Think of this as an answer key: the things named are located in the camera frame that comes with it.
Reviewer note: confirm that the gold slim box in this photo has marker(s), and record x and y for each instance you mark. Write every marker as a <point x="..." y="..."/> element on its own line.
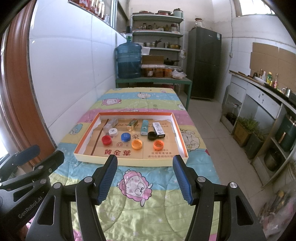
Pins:
<point x="132" y="124"/>

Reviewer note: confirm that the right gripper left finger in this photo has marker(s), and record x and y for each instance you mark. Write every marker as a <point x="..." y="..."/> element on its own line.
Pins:
<point x="103" y="178"/>

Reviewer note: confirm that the brown wooden door frame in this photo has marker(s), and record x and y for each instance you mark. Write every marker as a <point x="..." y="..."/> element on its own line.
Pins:
<point x="22" y="124"/>

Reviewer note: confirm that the white kitchen counter cabinet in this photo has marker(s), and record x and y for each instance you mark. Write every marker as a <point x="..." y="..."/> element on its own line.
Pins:
<point x="272" y="147"/>

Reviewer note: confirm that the green metal table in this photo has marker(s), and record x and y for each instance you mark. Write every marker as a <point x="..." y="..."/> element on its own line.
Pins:
<point x="184" y="81"/>

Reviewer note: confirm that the blue bottle cap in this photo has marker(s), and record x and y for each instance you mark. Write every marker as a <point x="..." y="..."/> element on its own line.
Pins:
<point x="125" y="137"/>

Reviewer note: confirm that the white cartoon slim box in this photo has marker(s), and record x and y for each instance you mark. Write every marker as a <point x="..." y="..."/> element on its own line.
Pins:
<point x="158" y="130"/>

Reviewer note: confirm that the black bottle cap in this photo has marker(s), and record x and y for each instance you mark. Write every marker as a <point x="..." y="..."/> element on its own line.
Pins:
<point x="152" y="136"/>

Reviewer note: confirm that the potted green plant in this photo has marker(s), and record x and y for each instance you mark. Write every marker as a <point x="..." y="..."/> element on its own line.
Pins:
<point x="243" y="130"/>

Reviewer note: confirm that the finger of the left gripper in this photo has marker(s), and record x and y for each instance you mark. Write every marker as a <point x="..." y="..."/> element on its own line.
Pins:
<point x="10" y="162"/>
<point x="46" y="162"/>

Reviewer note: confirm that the black refrigerator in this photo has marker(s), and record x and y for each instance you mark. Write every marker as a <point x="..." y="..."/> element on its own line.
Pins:
<point x="203" y="63"/>

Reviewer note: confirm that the light orange bottle cap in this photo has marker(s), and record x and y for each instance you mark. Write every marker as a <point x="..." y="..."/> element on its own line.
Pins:
<point x="137" y="144"/>

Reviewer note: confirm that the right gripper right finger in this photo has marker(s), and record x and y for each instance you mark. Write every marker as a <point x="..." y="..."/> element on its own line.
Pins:
<point x="187" y="180"/>

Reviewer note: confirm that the white wall shelf unit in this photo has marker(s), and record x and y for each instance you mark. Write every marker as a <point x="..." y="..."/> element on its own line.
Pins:
<point x="163" y="32"/>

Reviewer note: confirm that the white bottle cap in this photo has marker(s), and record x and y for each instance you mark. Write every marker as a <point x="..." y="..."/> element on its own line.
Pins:
<point x="113" y="132"/>

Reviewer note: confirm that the shallow orange-rimmed cardboard tray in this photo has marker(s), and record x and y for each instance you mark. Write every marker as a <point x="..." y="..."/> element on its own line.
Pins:
<point x="131" y="141"/>

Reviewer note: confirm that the teal slim box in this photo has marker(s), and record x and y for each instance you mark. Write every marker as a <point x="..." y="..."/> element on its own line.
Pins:
<point x="144" y="128"/>

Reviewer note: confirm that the dark orange bottle cap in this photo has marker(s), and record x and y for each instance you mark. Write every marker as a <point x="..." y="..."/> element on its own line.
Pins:
<point x="158" y="145"/>

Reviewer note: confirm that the red bottle cap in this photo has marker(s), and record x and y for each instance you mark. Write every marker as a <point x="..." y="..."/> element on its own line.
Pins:
<point x="106" y="140"/>

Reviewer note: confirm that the colourful cartoon quilt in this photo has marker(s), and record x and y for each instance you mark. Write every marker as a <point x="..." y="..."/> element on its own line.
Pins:
<point x="143" y="203"/>

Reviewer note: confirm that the blue water jug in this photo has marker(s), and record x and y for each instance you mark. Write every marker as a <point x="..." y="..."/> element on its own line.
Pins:
<point x="129" y="57"/>

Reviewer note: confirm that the silver patterned slim box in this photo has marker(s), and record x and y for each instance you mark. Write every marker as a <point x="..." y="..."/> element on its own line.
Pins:
<point x="110" y="124"/>

